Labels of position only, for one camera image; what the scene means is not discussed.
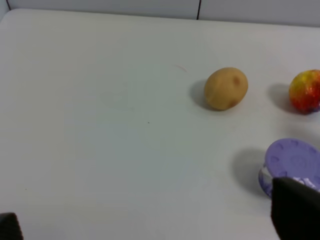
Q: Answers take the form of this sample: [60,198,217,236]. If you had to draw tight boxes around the red yellow apple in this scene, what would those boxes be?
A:
[288,69,320,114]

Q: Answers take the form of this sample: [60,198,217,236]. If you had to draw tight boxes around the tan potato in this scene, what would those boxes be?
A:
[204,67,249,111]

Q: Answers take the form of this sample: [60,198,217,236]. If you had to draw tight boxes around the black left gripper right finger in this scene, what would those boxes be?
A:
[270,177,320,240]

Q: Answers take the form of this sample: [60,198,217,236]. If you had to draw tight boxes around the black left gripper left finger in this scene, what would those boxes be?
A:
[0,212,23,240]

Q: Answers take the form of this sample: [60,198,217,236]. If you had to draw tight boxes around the purple lidded cup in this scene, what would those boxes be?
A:
[258,138,320,197]

